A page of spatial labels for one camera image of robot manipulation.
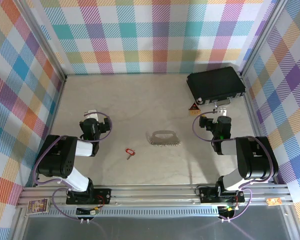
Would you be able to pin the aluminium frame post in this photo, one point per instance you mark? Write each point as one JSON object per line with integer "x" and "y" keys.
{"x": 46, "y": 37}
{"x": 261, "y": 37}

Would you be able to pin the aluminium side rail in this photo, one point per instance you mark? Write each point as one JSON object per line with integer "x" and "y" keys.
{"x": 56, "y": 105}
{"x": 252, "y": 110}

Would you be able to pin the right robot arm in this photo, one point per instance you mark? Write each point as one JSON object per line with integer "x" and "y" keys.
{"x": 257, "y": 160}

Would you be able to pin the triangular sign on wooden block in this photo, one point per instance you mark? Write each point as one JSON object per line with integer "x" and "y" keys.
{"x": 194, "y": 108}

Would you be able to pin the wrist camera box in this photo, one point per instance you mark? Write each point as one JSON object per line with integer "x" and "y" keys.
{"x": 221, "y": 111}
{"x": 92, "y": 115}

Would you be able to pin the transparent zip bag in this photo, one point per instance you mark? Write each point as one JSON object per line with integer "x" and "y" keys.
{"x": 165, "y": 141}

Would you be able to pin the small orange label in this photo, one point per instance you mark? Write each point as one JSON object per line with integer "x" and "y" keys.
{"x": 273, "y": 201}

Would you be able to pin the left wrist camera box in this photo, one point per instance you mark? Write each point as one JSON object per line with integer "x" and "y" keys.
{"x": 92, "y": 115}

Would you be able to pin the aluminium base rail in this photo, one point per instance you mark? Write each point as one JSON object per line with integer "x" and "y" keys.
{"x": 152, "y": 197}

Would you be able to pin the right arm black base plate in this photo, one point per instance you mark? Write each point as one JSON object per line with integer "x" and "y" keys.
{"x": 205, "y": 195}

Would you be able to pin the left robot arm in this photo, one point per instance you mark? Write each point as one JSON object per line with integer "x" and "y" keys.
{"x": 55, "y": 160}

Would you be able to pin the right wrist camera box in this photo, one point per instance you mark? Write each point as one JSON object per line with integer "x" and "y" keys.
{"x": 221, "y": 111}

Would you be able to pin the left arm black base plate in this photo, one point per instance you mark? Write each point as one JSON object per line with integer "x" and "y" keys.
{"x": 103, "y": 196}

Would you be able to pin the colourful picture card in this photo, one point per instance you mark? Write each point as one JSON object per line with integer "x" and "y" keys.
{"x": 37, "y": 206}

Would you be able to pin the red key tag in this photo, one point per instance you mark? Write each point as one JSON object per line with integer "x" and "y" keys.
{"x": 130, "y": 151}

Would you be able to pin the black briefcase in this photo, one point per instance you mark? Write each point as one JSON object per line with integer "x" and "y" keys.
{"x": 215, "y": 82}

